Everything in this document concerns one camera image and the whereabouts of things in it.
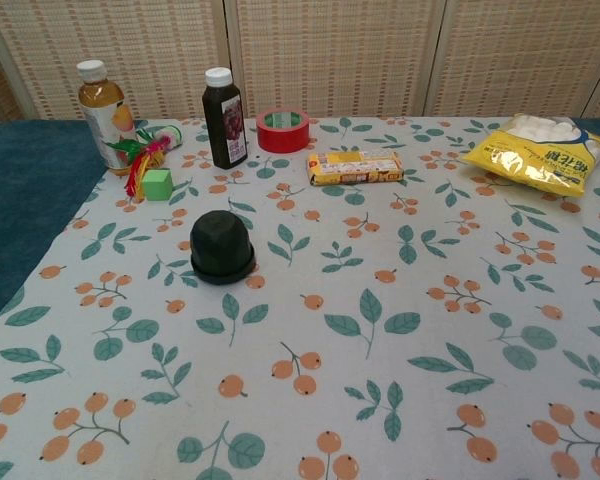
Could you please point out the black upturned bowl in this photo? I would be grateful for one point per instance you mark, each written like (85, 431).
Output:
(220, 245)

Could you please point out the yellow biscuit packet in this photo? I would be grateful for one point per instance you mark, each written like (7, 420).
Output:
(355, 171)

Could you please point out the leaf and fruit print tablecloth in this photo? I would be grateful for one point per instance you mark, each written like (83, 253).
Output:
(330, 325)

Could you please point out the red tape roll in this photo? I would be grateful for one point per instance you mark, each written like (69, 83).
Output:
(280, 141)

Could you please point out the dark juice bottle white cap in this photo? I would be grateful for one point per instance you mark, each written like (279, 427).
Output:
(220, 130)

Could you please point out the green foam cube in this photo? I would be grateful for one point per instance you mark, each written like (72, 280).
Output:
(156, 187)

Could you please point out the colourful feather shuttlecock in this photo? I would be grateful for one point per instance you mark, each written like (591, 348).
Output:
(152, 150)

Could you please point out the woven bamboo folding screen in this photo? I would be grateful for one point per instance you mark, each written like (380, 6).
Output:
(330, 50)

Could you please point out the amber tea bottle white cap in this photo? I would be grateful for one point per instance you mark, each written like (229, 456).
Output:
(97, 110)

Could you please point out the yellow marshmallow bag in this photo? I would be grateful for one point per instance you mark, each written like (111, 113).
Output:
(530, 160)

